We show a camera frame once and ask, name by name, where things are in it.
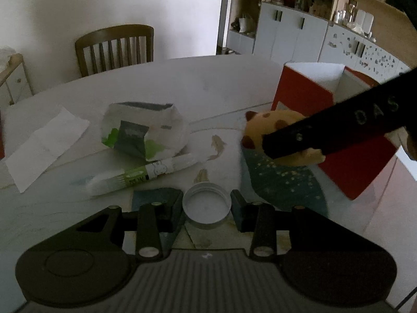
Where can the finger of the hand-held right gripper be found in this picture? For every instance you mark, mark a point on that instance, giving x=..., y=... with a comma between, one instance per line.
x=293, y=141

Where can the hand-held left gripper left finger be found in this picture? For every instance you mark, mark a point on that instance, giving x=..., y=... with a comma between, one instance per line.
x=174, y=210

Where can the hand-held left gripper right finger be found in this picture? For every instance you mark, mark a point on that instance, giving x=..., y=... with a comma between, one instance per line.
x=239, y=210

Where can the tan plush toy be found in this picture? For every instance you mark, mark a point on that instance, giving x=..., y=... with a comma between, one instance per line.
x=267, y=125

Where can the white jar lid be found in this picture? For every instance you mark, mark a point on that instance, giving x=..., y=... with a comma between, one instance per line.
x=207, y=207

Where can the red and white cardboard box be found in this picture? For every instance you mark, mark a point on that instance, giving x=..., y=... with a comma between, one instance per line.
x=303, y=94

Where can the fish print table mat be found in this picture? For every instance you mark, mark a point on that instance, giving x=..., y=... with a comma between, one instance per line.
x=283, y=182

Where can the white and green wrapped roll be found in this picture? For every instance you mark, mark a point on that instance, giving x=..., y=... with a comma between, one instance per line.
x=143, y=176

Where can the white speckled cabinet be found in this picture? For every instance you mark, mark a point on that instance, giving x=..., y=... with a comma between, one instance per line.
x=345, y=55

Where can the white and green plastic bag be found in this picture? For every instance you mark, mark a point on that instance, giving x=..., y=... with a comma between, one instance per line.
x=143, y=130

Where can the white canister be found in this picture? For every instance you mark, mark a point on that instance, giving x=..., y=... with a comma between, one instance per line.
x=363, y=22

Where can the white paper sheet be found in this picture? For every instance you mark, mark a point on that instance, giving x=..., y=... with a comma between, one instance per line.
x=42, y=148

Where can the brown wooden chair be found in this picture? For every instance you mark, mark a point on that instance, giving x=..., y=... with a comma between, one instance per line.
x=114, y=49

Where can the small white wood-trim cabinet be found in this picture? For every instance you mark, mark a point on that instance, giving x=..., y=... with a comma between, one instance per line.
x=14, y=81

